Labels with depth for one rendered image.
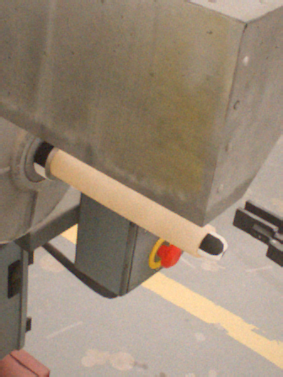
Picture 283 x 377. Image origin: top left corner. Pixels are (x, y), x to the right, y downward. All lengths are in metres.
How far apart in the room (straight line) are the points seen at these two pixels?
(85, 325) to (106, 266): 1.28
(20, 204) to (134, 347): 1.54
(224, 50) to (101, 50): 0.09
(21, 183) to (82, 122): 0.28
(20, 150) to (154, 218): 0.16
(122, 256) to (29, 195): 0.28
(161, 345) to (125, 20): 1.94
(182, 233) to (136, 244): 0.36
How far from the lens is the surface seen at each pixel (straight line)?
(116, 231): 1.04
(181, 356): 2.32
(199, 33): 0.43
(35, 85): 0.53
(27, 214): 0.83
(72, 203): 1.08
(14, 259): 1.21
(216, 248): 0.68
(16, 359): 1.41
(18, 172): 0.76
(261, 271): 2.73
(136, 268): 1.09
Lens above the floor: 1.66
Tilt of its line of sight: 33 degrees down
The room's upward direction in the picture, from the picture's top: 10 degrees clockwise
